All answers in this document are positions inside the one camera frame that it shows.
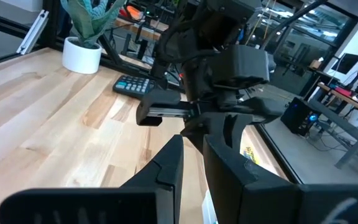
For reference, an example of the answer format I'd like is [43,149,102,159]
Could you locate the yellow crayon box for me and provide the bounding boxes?
[240,145,258,165]

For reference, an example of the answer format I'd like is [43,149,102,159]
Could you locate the orange object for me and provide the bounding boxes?
[125,5,143,21]

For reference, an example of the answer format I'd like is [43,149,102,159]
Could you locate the black computer blue light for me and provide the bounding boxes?
[280,96,322,137]

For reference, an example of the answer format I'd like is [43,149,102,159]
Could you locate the white plant pot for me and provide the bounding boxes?
[62,36,103,75]

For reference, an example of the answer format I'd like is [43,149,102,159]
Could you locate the silver aluminium extrusion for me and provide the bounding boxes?
[16,9,50,56]

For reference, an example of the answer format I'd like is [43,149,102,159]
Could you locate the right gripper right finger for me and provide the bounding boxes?
[203,133,358,224]

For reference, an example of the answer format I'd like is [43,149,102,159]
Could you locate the artificial green plant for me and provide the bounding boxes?
[60,0,127,49]

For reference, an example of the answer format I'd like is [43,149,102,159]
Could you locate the black calculator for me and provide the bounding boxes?
[112,74,157,100]

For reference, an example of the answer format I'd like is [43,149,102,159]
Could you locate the small cardboard box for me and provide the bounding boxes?
[309,58,323,70]

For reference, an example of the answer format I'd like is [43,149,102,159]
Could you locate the clear plastic pencil box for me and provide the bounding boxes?
[201,189,219,224]

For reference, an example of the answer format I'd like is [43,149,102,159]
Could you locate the wooden workbench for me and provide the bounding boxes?
[114,17,170,62]
[317,81,358,121]

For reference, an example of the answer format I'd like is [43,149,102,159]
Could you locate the dark wall monitor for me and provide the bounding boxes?
[331,52,358,75]

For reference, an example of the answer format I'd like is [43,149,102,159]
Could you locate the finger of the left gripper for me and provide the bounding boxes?
[180,111,230,155]
[228,113,255,147]

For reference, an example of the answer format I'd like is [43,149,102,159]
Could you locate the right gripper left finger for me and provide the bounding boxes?
[0,134,185,224]

